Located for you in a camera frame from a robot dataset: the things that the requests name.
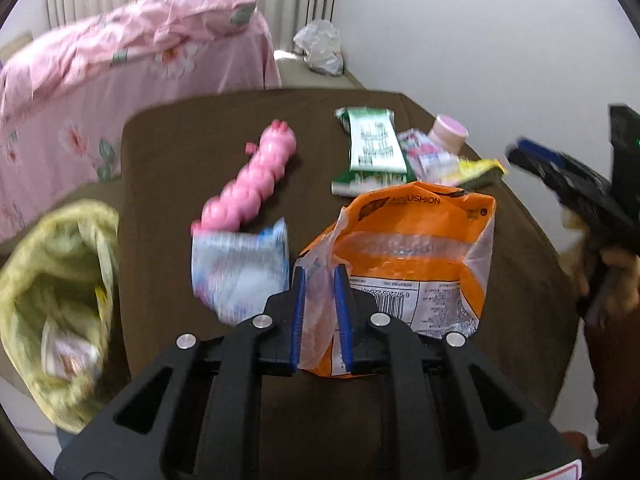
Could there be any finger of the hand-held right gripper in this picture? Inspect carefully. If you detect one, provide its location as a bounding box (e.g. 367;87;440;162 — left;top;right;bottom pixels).
517;137;613;198
505;146;638;251

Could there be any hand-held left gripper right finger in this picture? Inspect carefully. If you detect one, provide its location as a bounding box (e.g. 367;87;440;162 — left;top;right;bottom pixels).
332;264;583;480

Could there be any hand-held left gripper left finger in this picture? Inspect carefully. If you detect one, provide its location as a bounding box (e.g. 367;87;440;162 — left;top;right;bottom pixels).
52;266;307;480

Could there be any yellow wrapper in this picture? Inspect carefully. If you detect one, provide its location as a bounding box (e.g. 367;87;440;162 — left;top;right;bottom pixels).
442;158;510;187

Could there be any blue white wrapper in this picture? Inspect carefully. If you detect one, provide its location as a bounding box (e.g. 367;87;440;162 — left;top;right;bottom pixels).
191;217;291;326

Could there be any pink white wrapper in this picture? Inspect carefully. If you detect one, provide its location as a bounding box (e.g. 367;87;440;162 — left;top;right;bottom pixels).
397;129;461;183

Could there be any orange plastic bag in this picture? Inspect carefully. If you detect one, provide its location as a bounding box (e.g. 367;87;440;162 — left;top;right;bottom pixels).
292;182;497;378

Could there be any green white carton pack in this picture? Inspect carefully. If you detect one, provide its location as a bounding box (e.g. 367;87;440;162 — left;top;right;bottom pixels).
331;106;412;197

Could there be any bin with yellow bag liner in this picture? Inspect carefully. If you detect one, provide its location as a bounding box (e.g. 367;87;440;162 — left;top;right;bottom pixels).
0;199;121;436

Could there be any person's right forearm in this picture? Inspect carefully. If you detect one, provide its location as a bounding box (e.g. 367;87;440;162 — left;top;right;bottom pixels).
575;310;640;456

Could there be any person's right hand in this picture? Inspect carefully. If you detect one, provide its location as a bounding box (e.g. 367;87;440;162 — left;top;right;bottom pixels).
560;209;640;329

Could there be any pink cup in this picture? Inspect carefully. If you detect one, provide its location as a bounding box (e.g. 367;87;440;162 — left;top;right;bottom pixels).
427;114;469;153

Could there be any pink caterpillar toy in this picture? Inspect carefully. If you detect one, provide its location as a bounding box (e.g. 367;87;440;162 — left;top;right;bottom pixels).
191;120;297;235

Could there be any white plastic bag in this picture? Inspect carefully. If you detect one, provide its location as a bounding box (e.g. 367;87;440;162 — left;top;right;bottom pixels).
292;19;346;76

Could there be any bed with pink floral sheet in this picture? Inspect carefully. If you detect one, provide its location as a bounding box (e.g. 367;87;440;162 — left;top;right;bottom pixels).
0;0;282;243

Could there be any pink floral duvet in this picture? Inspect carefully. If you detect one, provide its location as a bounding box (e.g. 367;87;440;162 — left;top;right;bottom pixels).
0;0;261;116

